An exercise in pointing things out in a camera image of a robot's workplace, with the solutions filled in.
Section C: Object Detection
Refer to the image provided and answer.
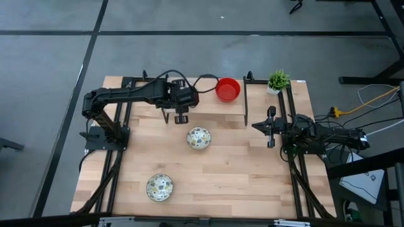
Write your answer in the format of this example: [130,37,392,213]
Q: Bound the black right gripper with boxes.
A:
[251,105,287,149]

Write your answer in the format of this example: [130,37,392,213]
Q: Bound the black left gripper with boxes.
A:
[170,78,200,125]

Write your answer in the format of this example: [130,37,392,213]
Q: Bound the yellow bowl speckled white inside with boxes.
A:
[186,126,211,151]
[145,173,174,202]

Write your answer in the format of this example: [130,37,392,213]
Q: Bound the red plastic bowl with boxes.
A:
[215,77,242,103]

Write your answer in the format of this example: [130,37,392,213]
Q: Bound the wooden shelf with black legs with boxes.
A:
[161,74,249,126]

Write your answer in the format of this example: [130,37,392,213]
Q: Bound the green plant in white pot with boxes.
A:
[268,69,291,96]

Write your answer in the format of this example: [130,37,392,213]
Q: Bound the yellow power strip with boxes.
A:
[329,106,345,119]

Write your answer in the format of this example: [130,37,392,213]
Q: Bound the black stand beam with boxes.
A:
[326,147,404,181]

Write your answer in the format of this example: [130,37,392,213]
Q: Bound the white paper box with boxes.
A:
[339,152,386,205]

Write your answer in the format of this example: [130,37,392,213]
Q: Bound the black furniture foot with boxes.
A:
[0,137,25,152]

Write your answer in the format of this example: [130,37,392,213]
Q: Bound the black rig crossbar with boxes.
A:
[0,211,404,227]

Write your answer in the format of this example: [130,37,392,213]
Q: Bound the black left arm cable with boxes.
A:
[131,69,221,95]

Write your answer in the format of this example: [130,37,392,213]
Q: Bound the silver metal bracket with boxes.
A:
[98,216,135,227]
[273,219,312,227]

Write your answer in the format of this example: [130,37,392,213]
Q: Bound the black desk frame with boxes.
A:
[339,0,404,86]

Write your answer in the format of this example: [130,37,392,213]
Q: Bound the yellow power cable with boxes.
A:
[342,86,401,116]

